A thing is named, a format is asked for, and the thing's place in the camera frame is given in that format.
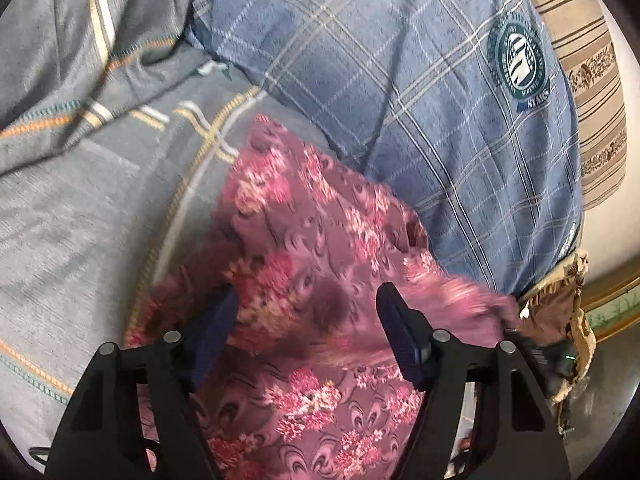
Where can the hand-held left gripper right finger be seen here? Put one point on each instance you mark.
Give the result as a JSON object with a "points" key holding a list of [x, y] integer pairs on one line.
{"points": [[400, 340]]}

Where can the gold framed picture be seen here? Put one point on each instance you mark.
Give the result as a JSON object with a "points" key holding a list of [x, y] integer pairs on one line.
{"points": [[612, 305]]}

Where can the blue plaid pillow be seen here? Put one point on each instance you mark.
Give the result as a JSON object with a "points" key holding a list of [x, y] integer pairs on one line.
{"points": [[400, 85]]}

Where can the grey stitched blanket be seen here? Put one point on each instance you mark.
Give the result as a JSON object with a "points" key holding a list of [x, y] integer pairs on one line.
{"points": [[60, 35]]}

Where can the grey bed sheet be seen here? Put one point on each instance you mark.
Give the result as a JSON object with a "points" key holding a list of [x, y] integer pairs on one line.
{"points": [[75, 235]]}

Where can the brown cloth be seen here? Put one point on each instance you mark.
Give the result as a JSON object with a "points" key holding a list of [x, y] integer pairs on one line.
{"points": [[555, 305]]}

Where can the brown striped curtain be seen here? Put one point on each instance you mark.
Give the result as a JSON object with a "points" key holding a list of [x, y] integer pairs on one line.
{"points": [[590, 85]]}

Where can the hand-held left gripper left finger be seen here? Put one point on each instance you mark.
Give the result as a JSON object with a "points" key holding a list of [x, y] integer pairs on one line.
{"points": [[220, 322]]}

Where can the pink floral cloth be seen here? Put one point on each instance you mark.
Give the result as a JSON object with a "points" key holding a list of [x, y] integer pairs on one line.
{"points": [[310, 260]]}

